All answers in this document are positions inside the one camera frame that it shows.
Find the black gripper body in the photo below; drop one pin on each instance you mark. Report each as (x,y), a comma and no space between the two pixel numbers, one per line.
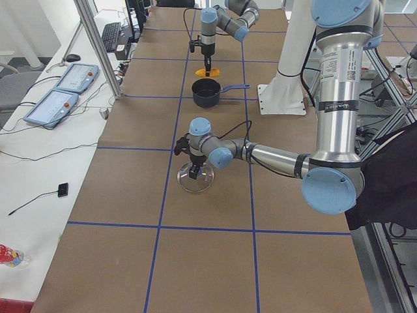
(207,50)
(197,159)

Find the yellow plastic corn cob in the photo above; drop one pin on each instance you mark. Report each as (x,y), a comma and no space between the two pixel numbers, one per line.
(214,72)

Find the blue pot lid knob glass lid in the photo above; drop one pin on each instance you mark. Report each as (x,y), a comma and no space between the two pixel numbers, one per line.
(195,179)

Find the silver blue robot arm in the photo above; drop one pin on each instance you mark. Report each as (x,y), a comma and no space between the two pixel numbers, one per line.
(217,17)
(331,176)

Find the dark blue saucepan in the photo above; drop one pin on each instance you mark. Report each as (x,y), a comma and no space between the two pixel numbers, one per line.
(206,91)

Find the black computer keyboard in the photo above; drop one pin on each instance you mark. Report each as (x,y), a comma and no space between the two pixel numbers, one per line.
(110,36)

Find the small metal cylinder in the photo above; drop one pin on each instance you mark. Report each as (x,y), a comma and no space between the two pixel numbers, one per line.
(104,113)

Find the upper teach pendant tablet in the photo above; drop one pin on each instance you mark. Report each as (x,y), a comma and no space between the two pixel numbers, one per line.
(77,78)

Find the teach pendant tablet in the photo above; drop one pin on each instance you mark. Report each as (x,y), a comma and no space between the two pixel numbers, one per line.
(77,78)
(51,108)

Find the small black square device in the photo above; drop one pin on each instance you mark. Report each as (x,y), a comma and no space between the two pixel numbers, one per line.
(62,190)

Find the black computer mouse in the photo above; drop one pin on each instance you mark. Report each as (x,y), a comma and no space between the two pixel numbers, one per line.
(72,58)

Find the lower teach pendant tablet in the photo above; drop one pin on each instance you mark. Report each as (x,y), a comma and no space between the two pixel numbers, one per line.
(51,108)

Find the person in black clothing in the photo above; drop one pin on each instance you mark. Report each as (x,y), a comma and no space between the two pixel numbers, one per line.
(389,194)

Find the red labelled plastic bottle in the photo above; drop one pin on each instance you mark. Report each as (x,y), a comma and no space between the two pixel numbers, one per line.
(14,258)

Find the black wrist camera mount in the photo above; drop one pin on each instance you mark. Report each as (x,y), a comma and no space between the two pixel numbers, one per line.
(193,43)
(182,146)

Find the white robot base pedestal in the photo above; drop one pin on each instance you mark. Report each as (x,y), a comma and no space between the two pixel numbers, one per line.
(284,94)

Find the aluminium frame post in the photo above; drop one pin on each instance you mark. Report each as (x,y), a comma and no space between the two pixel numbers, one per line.
(87,19)

